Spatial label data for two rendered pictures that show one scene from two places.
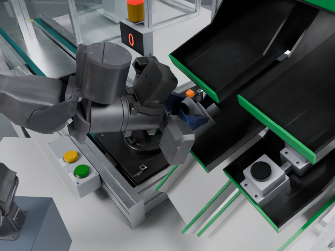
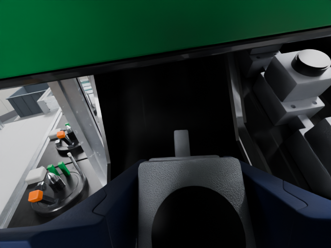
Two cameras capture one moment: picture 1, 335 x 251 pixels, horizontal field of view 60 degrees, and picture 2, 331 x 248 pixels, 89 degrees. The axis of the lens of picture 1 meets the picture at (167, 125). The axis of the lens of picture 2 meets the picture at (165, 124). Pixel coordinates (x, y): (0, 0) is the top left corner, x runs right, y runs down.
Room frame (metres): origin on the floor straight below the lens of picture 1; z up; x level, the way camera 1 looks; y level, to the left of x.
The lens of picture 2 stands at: (0.38, 0.00, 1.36)
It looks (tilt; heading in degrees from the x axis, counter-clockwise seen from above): 33 degrees down; 298
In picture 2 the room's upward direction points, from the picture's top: 9 degrees counter-clockwise
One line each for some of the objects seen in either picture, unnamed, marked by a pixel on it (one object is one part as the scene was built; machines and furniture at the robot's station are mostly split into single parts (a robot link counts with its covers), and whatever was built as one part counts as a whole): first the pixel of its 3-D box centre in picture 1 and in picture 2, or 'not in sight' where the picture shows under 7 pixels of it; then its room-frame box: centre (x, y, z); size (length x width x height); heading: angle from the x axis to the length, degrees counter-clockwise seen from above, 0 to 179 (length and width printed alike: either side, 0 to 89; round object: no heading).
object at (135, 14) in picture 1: (135, 10); not in sight; (0.87, 0.09, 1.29); 0.05 x 0.05 x 0.05
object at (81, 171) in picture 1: (82, 171); not in sight; (0.52, 0.24, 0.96); 0.04 x 0.04 x 0.02
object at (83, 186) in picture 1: (73, 164); not in sight; (0.58, 0.29, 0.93); 0.21 x 0.07 x 0.06; 39
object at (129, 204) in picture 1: (67, 126); not in sight; (0.76, 0.36, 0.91); 0.89 x 0.06 x 0.11; 39
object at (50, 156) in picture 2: not in sight; (71, 133); (0.96, -0.32, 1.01); 0.24 x 0.24 x 0.13; 39
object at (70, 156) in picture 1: (71, 157); not in sight; (0.58, 0.29, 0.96); 0.04 x 0.04 x 0.02
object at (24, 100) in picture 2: not in sight; (49, 94); (2.43, -1.13, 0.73); 0.62 x 0.42 x 0.23; 39
